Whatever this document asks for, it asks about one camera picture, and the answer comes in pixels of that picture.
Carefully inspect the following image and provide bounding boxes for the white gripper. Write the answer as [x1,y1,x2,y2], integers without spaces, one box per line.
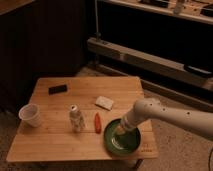
[115,114,140,136]

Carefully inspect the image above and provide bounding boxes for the green ceramic bowl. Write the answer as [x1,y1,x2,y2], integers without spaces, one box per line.
[104,119,141,156]

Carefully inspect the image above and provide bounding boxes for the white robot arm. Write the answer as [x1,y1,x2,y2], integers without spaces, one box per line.
[115,98,213,141]

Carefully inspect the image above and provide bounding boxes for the red chili pepper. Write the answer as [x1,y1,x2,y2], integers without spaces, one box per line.
[94,113,101,134]

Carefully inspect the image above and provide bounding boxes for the white sponge block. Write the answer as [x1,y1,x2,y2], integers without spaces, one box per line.
[95,96,114,110]

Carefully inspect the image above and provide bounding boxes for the wooden folding table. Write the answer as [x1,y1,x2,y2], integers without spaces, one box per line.
[6,76,160,164]

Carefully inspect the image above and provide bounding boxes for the grey metal shelf beam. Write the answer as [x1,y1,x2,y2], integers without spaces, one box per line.
[87,37,213,91]

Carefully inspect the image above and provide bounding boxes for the clear plastic cup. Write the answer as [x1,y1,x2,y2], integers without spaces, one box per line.
[18,104,41,127]

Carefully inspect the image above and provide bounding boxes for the vertical metal pole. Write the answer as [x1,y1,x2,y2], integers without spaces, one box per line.
[94,0,100,42]

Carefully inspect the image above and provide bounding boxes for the black device on shelf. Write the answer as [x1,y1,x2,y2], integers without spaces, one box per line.
[183,65,213,78]

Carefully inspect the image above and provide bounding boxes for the upper wooden shelf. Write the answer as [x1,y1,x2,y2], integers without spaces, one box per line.
[101,0,213,25]

